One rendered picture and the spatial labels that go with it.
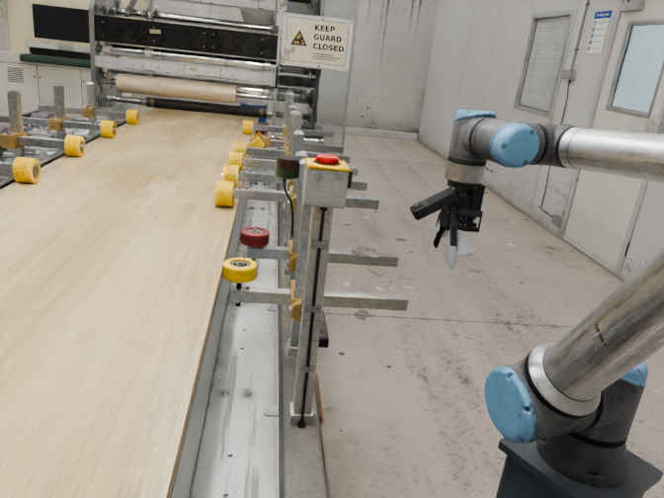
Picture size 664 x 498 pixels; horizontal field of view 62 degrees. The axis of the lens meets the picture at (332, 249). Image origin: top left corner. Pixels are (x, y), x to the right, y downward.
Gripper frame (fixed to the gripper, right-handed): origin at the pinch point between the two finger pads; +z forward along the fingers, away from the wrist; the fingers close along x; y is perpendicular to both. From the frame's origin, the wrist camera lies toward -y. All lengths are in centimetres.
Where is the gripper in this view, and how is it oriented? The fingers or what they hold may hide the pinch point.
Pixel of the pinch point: (440, 258)
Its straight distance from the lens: 141.7
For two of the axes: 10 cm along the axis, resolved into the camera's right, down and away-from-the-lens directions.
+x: -0.8, -3.4, 9.4
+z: -1.0, 9.4, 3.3
